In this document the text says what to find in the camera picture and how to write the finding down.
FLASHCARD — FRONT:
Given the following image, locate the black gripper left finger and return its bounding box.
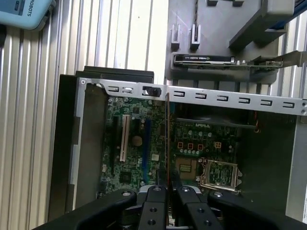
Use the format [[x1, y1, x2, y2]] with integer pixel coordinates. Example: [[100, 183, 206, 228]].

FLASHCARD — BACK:
[[35, 168, 168, 230]]

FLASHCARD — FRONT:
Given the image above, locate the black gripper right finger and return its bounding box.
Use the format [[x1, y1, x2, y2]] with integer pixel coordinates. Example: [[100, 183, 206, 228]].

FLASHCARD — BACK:
[[170, 169, 298, 230]]

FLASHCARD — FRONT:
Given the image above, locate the blue RAM stick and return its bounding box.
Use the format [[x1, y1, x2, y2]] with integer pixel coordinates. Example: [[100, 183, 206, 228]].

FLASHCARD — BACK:
[[165, 92, 173, 192]]

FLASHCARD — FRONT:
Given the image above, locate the metal socket cover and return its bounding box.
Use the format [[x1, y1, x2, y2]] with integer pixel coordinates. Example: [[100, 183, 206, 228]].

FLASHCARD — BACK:
[[196, 157, 242, 193]]

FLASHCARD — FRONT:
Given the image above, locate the CPU socket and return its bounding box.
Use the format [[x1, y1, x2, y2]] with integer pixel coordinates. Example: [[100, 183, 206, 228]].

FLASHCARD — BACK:
[[175, 157, 199, 182]]

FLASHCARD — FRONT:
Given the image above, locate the round coin battery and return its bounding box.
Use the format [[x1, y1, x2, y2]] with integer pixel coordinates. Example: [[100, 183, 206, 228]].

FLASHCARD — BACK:
[[132, 135, 143, 148]]

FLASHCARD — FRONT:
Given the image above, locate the green motherboard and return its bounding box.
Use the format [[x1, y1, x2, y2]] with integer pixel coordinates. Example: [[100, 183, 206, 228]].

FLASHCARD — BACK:
[[95, 95, 243, 230]]

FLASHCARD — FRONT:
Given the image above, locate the black expansion slot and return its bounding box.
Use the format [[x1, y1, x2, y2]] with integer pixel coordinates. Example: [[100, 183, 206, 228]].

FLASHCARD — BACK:
[[111, 116, 118, 177]]

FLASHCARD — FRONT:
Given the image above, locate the white expansion slot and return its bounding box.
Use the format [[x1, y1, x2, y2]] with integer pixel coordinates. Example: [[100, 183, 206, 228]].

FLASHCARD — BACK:
[[119, 114, 130, 162]]

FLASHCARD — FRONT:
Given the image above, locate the grey power supply unit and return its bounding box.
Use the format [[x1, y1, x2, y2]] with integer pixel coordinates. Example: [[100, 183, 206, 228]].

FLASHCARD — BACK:
[[239, 112, 307, 223]]

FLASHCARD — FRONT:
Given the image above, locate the black open PC case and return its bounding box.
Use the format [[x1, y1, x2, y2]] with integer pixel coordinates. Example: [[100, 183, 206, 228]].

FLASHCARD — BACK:
[[47, 66, 307, 230]]

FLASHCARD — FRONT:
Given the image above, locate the black graphics card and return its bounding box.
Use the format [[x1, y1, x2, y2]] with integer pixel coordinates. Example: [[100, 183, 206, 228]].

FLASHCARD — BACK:
[[172, 49, 307, 73]]

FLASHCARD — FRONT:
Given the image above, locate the grey parts rack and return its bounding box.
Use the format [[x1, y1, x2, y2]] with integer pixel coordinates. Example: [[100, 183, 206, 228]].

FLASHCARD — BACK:
[[164, 0, 295, 86]]

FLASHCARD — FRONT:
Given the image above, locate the pale blue teach pendant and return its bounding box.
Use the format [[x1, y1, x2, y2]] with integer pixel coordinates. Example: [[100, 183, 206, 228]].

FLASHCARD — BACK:
[[0, 0, 58, 31]]

